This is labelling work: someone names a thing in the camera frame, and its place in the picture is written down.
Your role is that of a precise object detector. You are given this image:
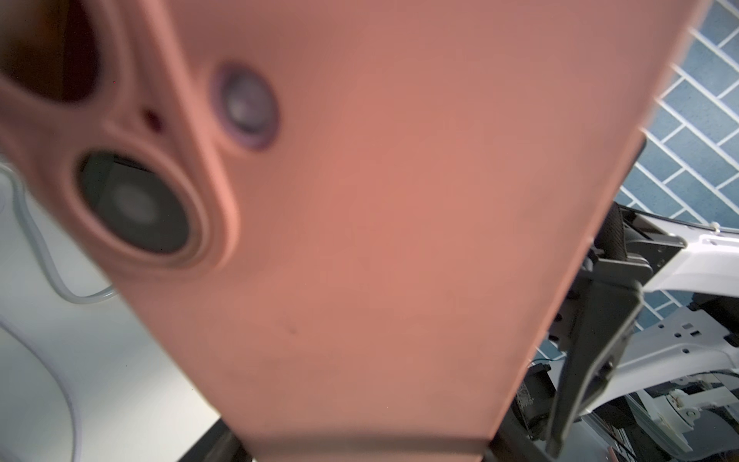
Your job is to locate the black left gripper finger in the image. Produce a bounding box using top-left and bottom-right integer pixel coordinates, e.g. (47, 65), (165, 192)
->
(546, 256), (652, 458)

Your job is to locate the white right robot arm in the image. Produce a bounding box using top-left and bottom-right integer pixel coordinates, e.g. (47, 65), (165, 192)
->
(511, 204), (738, 461)

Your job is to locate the phone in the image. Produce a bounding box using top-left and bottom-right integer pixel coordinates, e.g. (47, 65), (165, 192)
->
(1, 1), (708, 461)

